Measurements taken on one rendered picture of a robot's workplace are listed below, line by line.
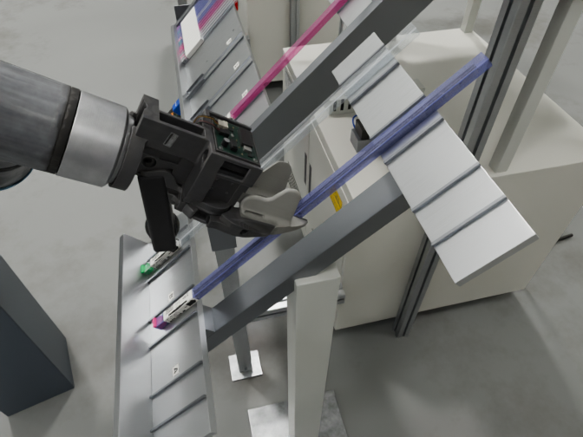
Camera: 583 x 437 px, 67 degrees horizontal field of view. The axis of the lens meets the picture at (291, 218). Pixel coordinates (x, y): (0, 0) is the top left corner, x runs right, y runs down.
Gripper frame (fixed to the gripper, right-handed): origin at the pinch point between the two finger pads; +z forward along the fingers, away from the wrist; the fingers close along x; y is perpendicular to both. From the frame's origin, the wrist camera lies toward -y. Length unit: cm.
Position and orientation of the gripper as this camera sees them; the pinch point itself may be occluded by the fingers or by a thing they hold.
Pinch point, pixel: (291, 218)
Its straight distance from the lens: 51.1
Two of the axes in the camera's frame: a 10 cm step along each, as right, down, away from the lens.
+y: 5.3, -6.7, -5.3
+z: 8.2, 2.4, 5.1
